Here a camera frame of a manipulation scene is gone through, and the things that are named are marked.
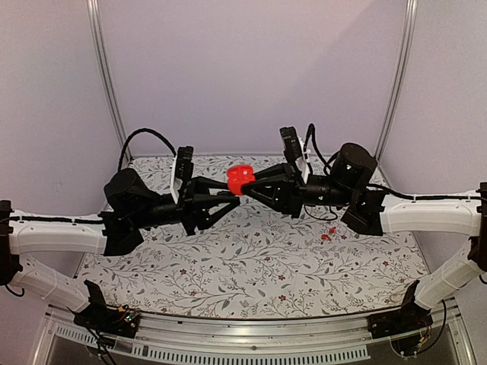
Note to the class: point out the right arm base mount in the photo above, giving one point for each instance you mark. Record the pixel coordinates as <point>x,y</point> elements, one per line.
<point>409,317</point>

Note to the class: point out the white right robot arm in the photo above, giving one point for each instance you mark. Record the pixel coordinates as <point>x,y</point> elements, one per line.
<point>374,210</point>

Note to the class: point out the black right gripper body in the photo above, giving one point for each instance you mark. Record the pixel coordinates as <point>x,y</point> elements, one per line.
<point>300,182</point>

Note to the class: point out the right aluminium frame post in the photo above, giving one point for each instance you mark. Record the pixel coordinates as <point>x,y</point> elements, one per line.
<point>405,46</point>

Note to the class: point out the red round charging case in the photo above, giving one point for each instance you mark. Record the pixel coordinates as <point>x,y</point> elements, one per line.
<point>239,176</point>

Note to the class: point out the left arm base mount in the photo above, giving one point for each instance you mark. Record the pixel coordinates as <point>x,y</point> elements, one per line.
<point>97,316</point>

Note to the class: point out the aluminium frame post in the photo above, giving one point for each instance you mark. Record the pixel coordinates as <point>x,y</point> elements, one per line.
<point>104,69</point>
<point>405,46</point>

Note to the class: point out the floral patterned table mat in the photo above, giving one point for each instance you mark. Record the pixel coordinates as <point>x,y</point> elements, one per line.
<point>256,263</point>

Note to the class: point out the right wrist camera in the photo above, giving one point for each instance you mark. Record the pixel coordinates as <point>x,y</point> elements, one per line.
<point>295,152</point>

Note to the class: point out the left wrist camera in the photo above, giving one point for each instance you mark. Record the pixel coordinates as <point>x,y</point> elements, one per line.
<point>181,171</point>

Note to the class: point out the left aluminium frame post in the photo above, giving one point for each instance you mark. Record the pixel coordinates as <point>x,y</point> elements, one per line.
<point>104,69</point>

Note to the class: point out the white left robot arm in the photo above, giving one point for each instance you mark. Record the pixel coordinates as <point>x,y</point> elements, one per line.
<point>110,233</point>

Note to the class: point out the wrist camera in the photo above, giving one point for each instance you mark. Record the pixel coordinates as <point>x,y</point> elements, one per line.
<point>181,171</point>
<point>295,152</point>

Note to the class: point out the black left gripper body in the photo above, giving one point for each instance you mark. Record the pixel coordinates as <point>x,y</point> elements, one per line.
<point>186,210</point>

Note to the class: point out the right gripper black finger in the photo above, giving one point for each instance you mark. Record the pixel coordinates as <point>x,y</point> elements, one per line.
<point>275,174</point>
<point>276,196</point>

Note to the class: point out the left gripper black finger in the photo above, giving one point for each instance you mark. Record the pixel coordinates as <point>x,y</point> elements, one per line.
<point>212,208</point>
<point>204,184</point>

